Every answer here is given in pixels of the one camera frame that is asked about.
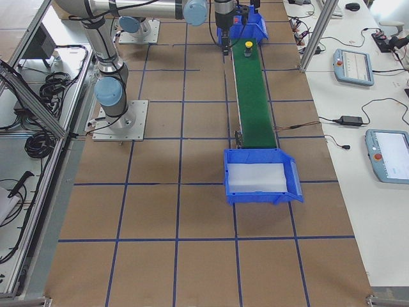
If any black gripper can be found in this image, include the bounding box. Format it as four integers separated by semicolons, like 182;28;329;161
214;0;236;56
236;4;249;25

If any yellow push button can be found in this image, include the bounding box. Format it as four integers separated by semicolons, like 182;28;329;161
244;41;253;58

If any left blue plastic bin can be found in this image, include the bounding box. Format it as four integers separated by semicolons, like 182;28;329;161
217;5;268;46

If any blue plastic bin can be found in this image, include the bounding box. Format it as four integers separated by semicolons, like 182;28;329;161
224;148;304;204
217;5;268;46

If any green conveyor belt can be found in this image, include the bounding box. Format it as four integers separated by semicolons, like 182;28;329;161
232;39;277;148

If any black computer mouse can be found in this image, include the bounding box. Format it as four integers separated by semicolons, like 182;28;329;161
345;3;360;12

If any far teach pendant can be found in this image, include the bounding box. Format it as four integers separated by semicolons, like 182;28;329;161
333;49;374;86

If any teach pendant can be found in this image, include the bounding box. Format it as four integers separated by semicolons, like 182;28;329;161
333;49;374;86
365;129;408;184

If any right blue plastic bin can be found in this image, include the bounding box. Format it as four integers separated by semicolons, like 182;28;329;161
224;148;304;204

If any black power adapter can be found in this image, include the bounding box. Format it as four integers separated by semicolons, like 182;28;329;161
337;115;364;127

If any near teach pendant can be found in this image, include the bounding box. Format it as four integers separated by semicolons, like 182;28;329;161
365;129;408;184

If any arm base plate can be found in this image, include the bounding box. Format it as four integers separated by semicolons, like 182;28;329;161
92;100;148;141
118;19;160;45

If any aluminium frame post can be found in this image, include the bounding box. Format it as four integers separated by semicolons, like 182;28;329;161
299;0;338;72

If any black cable bundle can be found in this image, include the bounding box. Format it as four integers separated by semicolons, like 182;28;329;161
24;130;55;159

